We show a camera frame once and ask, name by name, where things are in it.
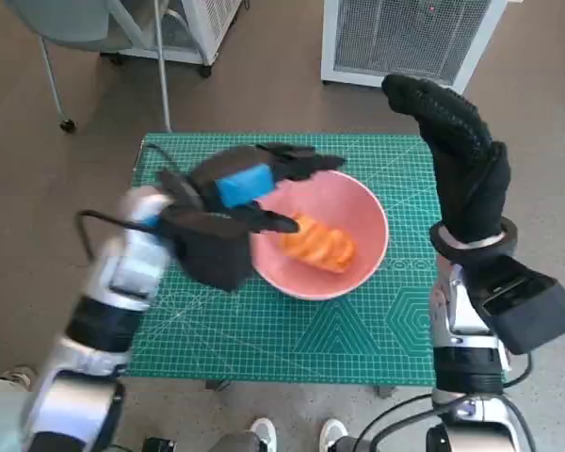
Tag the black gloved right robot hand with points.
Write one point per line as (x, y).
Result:
(471, 188)

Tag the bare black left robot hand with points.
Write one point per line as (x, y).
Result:
(245, 183)

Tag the rectangular striped toy bread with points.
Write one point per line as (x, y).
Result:
(325, 249)

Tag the pink bowl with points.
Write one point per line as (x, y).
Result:
(358, 226)

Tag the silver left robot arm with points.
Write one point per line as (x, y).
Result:
(132, 263)

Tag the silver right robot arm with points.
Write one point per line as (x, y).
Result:
(466, 362)

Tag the silver metal pole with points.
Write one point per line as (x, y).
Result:
(162, 66)

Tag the green cutting mat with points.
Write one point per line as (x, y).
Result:
(273, 339)

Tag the large white mesh appliance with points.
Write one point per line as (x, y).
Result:
(405, 37)

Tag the white mesh cabinet on casters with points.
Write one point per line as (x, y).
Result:
(216, 19)

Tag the black table leg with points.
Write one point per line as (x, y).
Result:
(385, 392)
(215, 384)

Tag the grey chair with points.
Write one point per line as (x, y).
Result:
(66, 19)

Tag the white shoe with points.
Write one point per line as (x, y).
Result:
(263, 431)
(333, 431)

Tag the person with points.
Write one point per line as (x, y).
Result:
(0, 414)

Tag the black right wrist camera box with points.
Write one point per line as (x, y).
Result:
(527, 301)

